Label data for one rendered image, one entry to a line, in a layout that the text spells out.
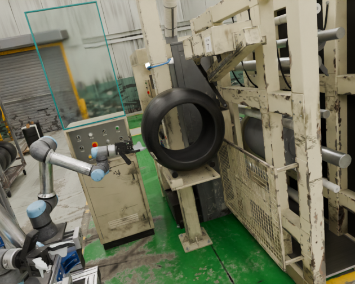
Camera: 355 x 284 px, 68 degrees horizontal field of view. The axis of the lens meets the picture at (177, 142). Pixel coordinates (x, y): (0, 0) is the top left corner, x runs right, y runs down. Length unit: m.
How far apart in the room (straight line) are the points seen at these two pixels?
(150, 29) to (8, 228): 1.52
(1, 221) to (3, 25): 10.49
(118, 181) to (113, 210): 0.30
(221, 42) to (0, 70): 10.48
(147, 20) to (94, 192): 1.56
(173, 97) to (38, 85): 9.75
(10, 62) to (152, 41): 9.65
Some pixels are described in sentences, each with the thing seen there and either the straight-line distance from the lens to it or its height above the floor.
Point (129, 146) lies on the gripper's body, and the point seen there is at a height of 1.17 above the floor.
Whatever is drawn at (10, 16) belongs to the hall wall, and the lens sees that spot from 11.58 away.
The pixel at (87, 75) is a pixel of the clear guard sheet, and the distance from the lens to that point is 2.41.
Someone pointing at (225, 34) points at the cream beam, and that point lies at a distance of 1.57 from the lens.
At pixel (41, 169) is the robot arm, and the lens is 1.96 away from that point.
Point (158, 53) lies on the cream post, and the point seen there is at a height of 1.72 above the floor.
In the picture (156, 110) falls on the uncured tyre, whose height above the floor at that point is 1.38.
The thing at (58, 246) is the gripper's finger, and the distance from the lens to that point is 1.20.
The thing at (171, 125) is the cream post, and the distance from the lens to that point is 2.13.
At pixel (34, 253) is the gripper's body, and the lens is 1.19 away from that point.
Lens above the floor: 1.65
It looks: 17 degrees down
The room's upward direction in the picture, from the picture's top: 12 degrees counter-clockwise
